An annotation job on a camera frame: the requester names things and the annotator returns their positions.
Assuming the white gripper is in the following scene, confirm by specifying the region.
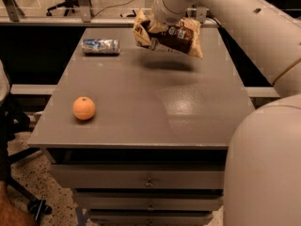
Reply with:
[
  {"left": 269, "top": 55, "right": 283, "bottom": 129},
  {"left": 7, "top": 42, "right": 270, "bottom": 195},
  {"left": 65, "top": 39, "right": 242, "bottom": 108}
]
[{"left": 148, "top": 0, "right": 183, "bottom": 34}]

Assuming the brown sea salt chip bag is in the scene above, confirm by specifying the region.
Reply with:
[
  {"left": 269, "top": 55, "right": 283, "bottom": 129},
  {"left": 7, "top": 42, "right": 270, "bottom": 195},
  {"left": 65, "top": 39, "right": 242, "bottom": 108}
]
[{"left": 133, "top": 9, "right": 202, "bottom": 58}]

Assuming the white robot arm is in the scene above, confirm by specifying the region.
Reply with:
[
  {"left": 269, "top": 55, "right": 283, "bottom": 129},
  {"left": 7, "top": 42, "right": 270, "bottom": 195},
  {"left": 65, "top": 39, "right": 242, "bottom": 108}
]
[{"left": 152, "top": 0, "right": 301, "bottom": 226}]

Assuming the silver blue redbull can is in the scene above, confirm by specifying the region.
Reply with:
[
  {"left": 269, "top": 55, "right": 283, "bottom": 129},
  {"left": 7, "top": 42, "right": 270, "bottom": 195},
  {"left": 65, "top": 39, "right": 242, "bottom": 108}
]
[{"left": 82, "top": 39, "right": 120, "bottom": 55}]

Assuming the black office chair background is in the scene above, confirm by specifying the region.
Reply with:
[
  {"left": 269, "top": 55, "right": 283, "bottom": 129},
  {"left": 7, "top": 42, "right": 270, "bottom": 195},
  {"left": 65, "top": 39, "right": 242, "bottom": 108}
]
[{"left": 46, "top": 0, "right": 79, "bottom": 17}]

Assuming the orange fruit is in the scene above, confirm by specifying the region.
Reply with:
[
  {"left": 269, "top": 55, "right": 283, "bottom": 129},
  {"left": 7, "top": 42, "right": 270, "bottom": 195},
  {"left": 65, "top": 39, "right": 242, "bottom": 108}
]
[{"left": 72, "top": 97, "right": 96, "bottom": 121}]

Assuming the grey drawer cabinet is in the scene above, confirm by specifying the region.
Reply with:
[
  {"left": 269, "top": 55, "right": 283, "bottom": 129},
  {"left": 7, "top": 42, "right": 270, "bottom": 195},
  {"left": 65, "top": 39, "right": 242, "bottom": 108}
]
[{"left": 27, "top": 27, "right": 257, "bottom": 226}]

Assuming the top grey drawer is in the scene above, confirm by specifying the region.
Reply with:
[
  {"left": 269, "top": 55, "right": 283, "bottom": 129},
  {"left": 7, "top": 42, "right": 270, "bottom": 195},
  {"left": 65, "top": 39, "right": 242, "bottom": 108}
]
[{"left": 51, "top": 165, "right": 224, "bottom": 189}]

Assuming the grey drawer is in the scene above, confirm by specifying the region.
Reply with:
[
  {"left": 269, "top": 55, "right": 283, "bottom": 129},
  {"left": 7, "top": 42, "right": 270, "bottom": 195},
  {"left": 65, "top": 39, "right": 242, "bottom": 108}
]
[
  {"left": 74, "top": 191, "right": 223, "bottom": 211},
  {"left": 51, "top": 165, "right": 224, "bottom": 189},
  {"left": 89, "top": 211, "right": 213, "bottom": 226}
]

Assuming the black chair at left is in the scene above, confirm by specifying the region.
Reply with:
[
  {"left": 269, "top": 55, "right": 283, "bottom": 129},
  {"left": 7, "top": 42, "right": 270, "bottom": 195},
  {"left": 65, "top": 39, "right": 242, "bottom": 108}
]
[{"left": 4, "top": 93, "right": 52, "bottom": 226}]

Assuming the middle grey drawer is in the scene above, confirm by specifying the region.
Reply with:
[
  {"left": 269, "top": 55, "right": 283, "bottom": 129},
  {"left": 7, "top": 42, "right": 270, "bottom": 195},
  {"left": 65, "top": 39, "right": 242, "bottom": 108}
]
[{"left": 74, "top": 191, "right": 223, "bottom": 211}]

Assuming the bottom grey drawer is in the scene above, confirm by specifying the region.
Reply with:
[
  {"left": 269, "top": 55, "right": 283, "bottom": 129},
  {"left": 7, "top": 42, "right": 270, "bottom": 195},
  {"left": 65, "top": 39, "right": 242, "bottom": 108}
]
[{"left": 89, "top": 211, "right": 213, "bottom": 226}]

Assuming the black floor cable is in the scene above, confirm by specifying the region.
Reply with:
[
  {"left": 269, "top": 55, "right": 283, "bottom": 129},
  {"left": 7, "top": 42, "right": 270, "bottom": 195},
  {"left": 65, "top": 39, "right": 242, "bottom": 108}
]
[{"left": 93, "top": 0, "right": 146, "bottom": 18}]

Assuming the metal railing frame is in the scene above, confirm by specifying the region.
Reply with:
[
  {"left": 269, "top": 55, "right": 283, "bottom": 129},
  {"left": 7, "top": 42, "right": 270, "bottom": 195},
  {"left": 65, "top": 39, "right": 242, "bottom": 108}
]
[{"left": 0, "top": 0, "right": 220, "bottom": 29}]

